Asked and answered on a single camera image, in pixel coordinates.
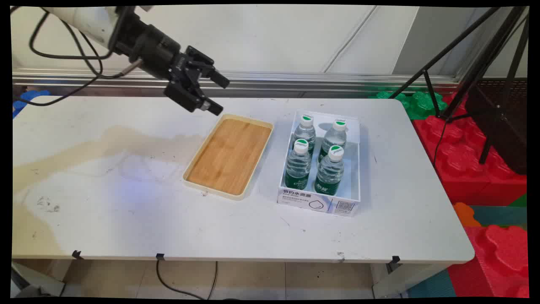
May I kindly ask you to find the aluminium rail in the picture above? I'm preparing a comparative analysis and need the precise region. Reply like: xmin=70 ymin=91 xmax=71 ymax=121
xmin=13 ymin=68 xmax=461 ymax=94

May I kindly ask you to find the white cardboard bottle box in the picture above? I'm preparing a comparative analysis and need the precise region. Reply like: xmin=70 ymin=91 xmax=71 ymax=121
xmin=277 ymin=111 xmax=362 ymax=217

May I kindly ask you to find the white table leg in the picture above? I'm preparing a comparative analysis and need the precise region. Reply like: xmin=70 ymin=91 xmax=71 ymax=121
xmin=12 ymin=259 xmax=66 ymax=297
xmin=371 ymin=263 xmax=448 ymax=299

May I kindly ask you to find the red foam mat piece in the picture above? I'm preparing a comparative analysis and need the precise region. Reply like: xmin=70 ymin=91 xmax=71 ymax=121
xmin=447 ymin=225 xmax=530 ymax=299

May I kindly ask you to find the large red foam block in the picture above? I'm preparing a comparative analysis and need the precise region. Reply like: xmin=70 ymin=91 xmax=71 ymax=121
xmin=413 ymin=92 xmax=528 ymax=206

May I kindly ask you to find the teal foam mat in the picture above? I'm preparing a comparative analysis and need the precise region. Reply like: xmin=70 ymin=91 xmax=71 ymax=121
xmin=469 ymin=205 xmax=528 ymax=229

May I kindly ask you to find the orange foam piece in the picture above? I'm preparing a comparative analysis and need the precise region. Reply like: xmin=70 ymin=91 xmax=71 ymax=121
xmin=453 ymin=202 xmax=482 ymax=228

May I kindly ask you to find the black tripod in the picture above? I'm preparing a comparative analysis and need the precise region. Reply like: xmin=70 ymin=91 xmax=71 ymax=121
xmin=388 ymin=6 xmax=530 ymax=165

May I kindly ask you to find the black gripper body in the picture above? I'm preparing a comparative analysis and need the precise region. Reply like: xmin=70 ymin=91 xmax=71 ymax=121
xmin=111 ymin=8 xmax=192 ymax=84

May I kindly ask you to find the clear water bottle green label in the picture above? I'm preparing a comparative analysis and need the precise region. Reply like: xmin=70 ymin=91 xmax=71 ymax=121
xmin=293 ymin=114 xmax=316 ymax=156
xmin=319 ymin=119 xmax=348 ymax=163
xmin=284 ymin=139 xmax=312 ymax=190
xmin=313 ymin=145 xmax=345 ymax=196

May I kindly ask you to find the black mesh panel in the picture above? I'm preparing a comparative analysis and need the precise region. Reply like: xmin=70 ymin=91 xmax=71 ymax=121
xmin=466 ymin=79 xmax=528 ymax=176

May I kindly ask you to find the green foam block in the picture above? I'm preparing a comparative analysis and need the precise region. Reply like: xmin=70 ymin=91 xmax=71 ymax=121
xmin=370 ymin=90 xmax=448 ymax=120

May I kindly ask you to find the bamboo tray with cream rim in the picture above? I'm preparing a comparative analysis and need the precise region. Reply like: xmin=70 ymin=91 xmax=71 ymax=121
xmin=182 ymin=113 xmax=274 ymax=201

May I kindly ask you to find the black floor cable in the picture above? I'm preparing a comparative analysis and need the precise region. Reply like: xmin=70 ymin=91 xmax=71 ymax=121
xmin=156 ymin=260 xmax=219 ymax=300

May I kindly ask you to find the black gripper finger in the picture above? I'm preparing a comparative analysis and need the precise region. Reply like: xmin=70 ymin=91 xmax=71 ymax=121
xmin=185 ymin=45 xmax=231 ymax=89
xmin=164 ymin=75 xmax=224 ymax=116

